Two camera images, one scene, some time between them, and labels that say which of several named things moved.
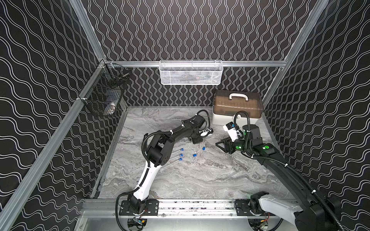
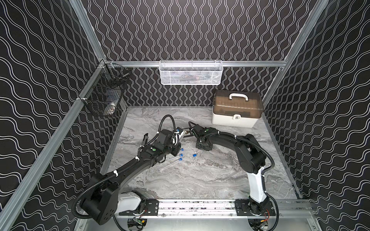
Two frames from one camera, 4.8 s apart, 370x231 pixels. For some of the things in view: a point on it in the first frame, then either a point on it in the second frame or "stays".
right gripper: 227,144 -> 207,148
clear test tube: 169,165 stays
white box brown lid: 226,103 stays
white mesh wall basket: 191,72 stays
